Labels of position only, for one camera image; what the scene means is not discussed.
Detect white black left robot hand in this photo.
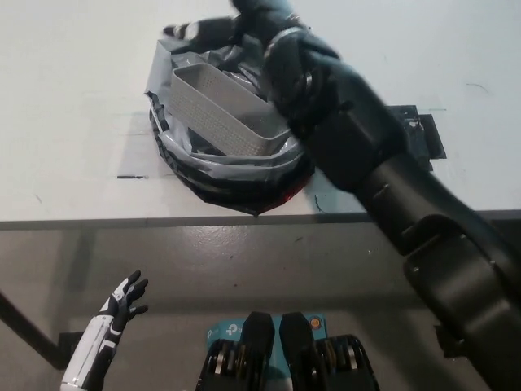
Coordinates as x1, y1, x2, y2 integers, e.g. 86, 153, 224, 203
59, 269, 150, 388

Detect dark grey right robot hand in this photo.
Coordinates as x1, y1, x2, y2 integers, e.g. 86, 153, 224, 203
161, 0, 310, 50

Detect grey perforated rectangular container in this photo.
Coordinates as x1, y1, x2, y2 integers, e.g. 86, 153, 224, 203
170, 63, 292, 158

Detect grey and black plastic bag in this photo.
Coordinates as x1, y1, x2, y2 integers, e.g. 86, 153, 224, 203
142, 38, 317, 217

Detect teal cardboard box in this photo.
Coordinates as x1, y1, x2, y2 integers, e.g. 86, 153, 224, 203
203, 314, 326, 374

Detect black tape patch on table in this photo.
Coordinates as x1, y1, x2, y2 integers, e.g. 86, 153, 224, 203
388, 104, 447, 172

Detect large black floor tape patch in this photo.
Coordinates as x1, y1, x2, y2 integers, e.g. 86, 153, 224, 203
433, 323, 463, 359

